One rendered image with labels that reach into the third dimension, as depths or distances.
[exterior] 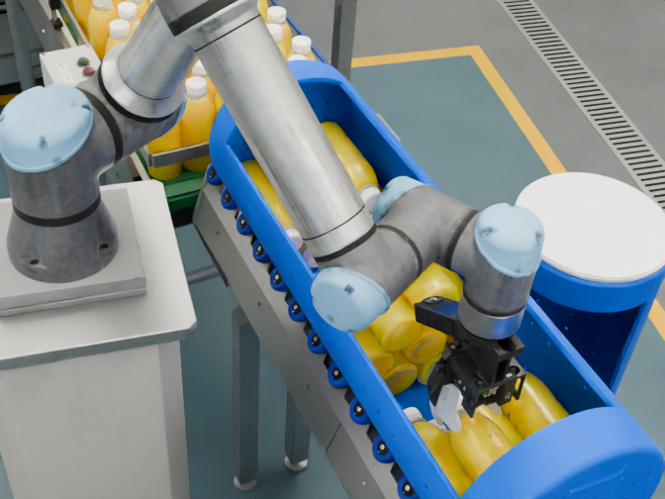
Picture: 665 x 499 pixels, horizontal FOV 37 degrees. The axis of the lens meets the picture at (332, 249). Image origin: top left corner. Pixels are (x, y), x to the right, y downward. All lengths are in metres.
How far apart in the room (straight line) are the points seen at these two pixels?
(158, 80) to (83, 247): 0.25
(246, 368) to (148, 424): 0.67
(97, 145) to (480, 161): 2.39
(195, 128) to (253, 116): 0.94
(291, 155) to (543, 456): 0.46
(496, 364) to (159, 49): 0.55
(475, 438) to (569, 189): 0.68
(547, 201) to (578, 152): 1.91
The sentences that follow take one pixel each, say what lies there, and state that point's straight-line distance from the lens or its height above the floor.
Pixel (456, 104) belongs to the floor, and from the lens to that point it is 3.82.
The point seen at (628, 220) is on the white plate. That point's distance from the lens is 1.81.
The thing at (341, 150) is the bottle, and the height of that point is 1.13.
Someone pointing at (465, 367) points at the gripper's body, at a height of 1.25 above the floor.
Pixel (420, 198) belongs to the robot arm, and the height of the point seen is 1.44.
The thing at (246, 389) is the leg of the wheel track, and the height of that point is 0.41.
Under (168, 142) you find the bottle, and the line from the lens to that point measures 1.91.
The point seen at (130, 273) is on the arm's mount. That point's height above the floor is 1.18.
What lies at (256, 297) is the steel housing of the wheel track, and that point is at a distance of 1.77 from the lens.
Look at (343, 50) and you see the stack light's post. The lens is 2.34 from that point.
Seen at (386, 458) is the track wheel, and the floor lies 0.96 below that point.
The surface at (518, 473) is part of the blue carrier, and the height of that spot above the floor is 1.21.
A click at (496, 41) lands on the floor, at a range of 4.24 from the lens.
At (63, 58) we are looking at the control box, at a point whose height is 1.10.
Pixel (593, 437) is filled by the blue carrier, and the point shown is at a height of 1.23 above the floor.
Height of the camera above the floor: 2.16
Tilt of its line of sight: 44 degrees down
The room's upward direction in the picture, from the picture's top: 5 degrees clockwise
